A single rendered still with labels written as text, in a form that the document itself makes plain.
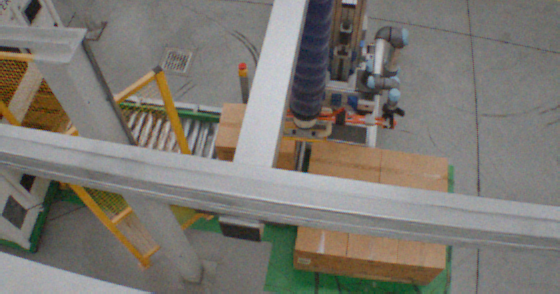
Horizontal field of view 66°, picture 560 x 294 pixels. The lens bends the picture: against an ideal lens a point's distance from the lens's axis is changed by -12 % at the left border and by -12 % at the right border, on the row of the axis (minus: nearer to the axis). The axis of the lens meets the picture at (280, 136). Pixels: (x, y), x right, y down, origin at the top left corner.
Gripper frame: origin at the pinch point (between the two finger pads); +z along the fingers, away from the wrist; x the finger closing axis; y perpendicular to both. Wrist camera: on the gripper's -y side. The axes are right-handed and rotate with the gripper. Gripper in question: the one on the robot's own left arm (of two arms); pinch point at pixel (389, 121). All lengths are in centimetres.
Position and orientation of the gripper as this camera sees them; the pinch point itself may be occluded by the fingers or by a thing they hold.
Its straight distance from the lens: 352.8
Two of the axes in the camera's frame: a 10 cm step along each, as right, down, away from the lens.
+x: -1.3, 8.5, -5.1
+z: 0.1, 5.1, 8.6
